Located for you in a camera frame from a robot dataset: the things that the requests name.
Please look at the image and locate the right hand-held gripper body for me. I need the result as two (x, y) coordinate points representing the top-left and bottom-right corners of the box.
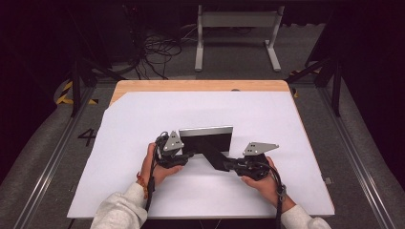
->
(234, 141), (281, 181)

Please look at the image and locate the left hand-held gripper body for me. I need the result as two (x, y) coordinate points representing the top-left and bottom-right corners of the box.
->
(155, 130), (189, 170)

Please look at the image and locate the black square sheet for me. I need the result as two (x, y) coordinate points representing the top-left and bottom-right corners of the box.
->
(178, 125), (234, 173)

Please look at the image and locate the person's left hand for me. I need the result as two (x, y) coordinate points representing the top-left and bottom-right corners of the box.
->
(139, 142), (184, 187)

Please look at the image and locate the person's right hand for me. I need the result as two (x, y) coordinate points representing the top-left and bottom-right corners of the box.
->
(241, 156), (289, 209)

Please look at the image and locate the white table sheet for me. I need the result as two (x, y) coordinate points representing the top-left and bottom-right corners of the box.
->
(66, 91), (336, 220)

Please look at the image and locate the wooden table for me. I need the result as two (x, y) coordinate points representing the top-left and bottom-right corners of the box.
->
(109, 79), (335, 218)

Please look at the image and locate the black metal stand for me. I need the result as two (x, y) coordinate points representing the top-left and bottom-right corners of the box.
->
(68, 56), (127, 118)
(286, 55), (343, 118)

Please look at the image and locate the yellow black hazard tape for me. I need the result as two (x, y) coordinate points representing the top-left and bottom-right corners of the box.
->
(55, 80), (99, 106)

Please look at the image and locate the white metal stand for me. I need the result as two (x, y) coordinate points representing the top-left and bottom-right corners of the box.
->
(194, 4), (286, 73)

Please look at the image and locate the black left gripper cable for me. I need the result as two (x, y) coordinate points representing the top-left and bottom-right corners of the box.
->
(144, 131), (170, 213)

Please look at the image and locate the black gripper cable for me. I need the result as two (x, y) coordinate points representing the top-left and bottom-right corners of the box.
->
(144, 131), (170, 213)
(254, 161), (288, 229)

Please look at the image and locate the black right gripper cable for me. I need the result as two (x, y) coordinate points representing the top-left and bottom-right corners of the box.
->
(254, 161), (288, 229)

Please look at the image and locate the red beaded bracelet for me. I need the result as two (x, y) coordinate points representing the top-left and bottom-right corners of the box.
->
(136, 171), (151, 200)

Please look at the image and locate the tangle of black cables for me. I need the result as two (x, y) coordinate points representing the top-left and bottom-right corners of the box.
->
(122, 4), (184, 80)

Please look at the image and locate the metal floor rail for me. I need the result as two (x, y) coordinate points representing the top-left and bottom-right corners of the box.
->
(12, 87), (96, 229)
(318, 87), (397, 229)

